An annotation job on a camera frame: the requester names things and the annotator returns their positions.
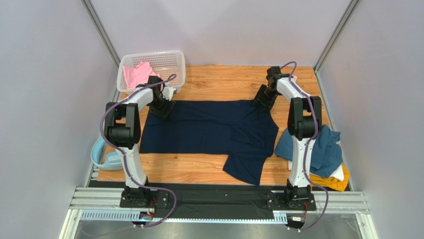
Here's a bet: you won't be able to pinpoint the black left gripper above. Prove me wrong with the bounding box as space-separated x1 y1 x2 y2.
149 94 176 121

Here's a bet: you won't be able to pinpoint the light blue headphones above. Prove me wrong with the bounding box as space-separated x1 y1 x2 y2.
91 137 123 171

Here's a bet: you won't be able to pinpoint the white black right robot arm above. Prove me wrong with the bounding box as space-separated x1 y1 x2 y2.
253 66 322 210

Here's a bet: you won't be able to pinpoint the teal blue t shirt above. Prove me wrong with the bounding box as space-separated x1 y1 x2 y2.
274 125 343 178

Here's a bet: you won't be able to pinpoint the yellow t shirt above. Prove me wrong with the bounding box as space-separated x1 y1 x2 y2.
310 163 350 191

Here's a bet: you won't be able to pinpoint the white t shirt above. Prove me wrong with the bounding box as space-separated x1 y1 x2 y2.
287 161 344 181

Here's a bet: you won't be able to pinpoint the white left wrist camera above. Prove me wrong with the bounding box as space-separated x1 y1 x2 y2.
162 86 177 101

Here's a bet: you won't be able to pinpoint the navy blue t shirt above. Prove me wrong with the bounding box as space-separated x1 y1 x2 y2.
139 100 279 186

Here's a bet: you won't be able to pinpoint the white perforated plastic basket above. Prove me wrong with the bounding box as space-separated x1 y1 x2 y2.
116 50 186 95

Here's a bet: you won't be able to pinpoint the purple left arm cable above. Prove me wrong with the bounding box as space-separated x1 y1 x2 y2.
99 74 178 228

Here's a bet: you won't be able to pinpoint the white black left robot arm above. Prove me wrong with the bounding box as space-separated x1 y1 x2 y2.
101 74 176 212

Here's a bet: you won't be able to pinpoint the corner aluminium post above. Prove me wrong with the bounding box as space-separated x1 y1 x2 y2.
314 0 361 73
81 0 120 68

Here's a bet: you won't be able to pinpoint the left corner aluminium post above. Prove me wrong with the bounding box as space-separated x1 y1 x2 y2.
81 0 120 68

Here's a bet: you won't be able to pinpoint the right corner aluminium post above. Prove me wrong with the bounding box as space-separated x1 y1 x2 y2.
314 0 361 73

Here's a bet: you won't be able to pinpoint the pink t shirt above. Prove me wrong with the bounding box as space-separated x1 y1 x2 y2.
122 62 161 89

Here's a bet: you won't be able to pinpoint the aluminium front rail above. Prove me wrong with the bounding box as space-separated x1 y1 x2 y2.
67 187 378 239

